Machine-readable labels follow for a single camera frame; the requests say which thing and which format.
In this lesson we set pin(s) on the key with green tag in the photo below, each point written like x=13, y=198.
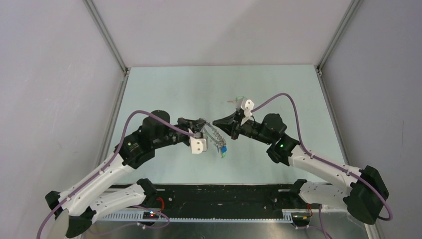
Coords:
x=236, y=99

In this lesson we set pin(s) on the keyring with tagged keys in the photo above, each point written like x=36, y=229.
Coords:
x=215, y=137

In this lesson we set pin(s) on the aluminium frame post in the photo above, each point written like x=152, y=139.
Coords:
x=341, y=29
x=106, y=35

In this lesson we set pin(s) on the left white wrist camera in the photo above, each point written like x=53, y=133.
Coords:
x=198, y=145

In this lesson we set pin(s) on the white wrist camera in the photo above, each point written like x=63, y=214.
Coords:
x=198, y=145
x=244, y=107

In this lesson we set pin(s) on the grey cable duct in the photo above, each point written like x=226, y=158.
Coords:
x=148, y=217

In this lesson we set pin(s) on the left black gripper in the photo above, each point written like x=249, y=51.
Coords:
x=193, y=125

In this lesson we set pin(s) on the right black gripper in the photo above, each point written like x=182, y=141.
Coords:
x=234, y=121

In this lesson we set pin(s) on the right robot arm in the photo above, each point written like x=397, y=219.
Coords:
x=361, y=191

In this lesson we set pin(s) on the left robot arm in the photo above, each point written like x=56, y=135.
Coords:
x=77, y=208

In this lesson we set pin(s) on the right aluminium frame post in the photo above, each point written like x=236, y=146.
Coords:
x=341, y=29

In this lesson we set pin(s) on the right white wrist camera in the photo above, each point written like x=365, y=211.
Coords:
x=244, y=107

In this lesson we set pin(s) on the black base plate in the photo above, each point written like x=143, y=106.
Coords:
x=231, y=202

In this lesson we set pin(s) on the left aluminium frame post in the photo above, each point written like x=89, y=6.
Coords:
x=106, y=35

